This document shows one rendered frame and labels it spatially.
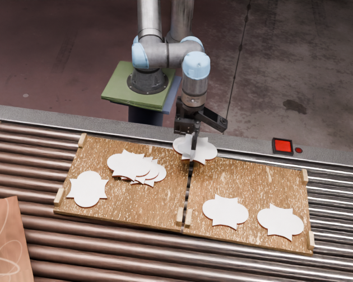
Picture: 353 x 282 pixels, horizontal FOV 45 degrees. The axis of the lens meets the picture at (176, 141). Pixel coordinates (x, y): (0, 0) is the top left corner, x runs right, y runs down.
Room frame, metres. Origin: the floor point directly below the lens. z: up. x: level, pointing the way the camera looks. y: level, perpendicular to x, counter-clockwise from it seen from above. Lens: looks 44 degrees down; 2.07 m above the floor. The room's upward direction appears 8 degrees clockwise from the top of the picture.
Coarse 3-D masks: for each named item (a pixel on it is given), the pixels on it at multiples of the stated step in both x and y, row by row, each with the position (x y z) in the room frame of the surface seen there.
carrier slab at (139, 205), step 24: (96, 144) 1.09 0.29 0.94; (120, 144) 1.11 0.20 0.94; (72, 168) 0.96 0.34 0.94; (96, 168) 0.98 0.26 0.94; (168, 168) 1.02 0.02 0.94; (120, 192) 0.88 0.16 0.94; (144, 192) 0.90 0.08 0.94; (168, 192) 0.91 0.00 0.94; (96, 216) 0.78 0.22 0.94; (120, 216) 0.79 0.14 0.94; (144, 216) 0.80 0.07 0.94; (168, 216) 0.82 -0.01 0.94
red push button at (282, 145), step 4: (276, 140) 1.25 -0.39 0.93; (280, 140) 1.25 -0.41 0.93; (276, 144) 1.23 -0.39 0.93; (280, 144) 1.23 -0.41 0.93; (284, 144) 1.23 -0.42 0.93; (288, 144) 1.24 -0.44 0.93; (276, 148) 1.20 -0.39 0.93; (280, 148) 1.21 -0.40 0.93; (284, 148) 1.21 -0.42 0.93; (288, 148) 1.21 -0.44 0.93
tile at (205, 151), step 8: (176, 144) 1.02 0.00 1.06; (200, 144) 1.04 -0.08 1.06; (208, 144) 1.05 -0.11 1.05; (176, 152) 0.99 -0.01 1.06; (184, 152) 0.99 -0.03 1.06; (200, 152) 1.00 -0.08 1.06; (208, 152) 1.01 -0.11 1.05; (216, 152) 1.02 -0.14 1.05; (184, 160) 0.96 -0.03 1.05; (200, 160) 0.97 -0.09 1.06; (208, 160) 0.98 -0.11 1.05
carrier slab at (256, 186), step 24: (216, 168) 1.05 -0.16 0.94; (240, 168) 1.07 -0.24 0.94; (264, 168) 1.08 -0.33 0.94; (192, 192) 0.93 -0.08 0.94; (216, 192) 0.94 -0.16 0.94; (240, 192) 0.95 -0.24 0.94; (264, 192) 0.97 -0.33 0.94; (288, 192) 0.98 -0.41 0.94; (192, 216) 0.83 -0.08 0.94; (240, 240) 0.76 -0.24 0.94; (264, 240) 0.77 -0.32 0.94
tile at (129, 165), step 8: (128, 152) 1.04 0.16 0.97; (112, 160) 1.00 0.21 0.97; (120, 160) 1.00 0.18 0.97; (128, 160) 1.01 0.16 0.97; (136, 160) 1.01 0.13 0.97; (144, 160) 1.02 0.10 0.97; (112, 168) 0.96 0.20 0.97; (120, 168) 0.96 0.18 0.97; (128, 168) 0.97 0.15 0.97; (136, 168) 0.97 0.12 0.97; (144, 168) 0.98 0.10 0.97; (112, 176) 0.93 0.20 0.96; (120, 176) 0.94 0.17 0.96; (128, 176) 0.93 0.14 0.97; (136, 176) 0.94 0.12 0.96
